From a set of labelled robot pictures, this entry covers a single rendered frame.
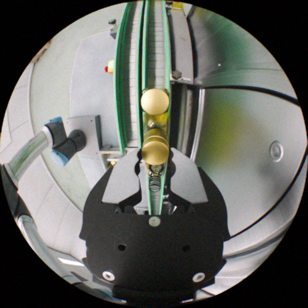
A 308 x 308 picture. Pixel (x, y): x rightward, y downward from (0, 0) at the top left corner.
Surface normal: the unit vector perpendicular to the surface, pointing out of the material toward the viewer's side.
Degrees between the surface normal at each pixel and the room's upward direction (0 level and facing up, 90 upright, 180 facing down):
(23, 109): 90
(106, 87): 0
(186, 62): 0
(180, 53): 0
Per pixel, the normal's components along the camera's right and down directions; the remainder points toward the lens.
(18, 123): 1.00, 0.00
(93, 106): -0.02, 0.53
